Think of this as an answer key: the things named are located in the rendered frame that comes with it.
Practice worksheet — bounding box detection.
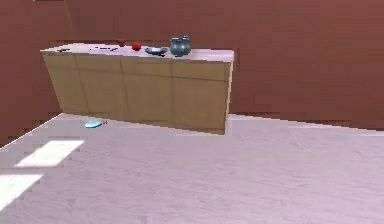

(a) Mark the light blue flat disc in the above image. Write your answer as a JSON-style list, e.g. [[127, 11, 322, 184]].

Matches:
[[84, 120, 108, 129]]

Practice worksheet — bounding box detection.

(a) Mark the tan wooden counter cabinet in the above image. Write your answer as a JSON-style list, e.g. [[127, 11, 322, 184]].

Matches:
[[39, 42, 235, 136]]

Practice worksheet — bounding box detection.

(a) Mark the blue-grey kettle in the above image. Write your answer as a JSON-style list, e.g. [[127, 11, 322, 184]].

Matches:
[[169, 35, 193, 58]]

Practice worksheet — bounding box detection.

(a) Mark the black thin utensil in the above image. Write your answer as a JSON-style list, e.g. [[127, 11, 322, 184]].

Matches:
[[89, 46, 120, 52]]

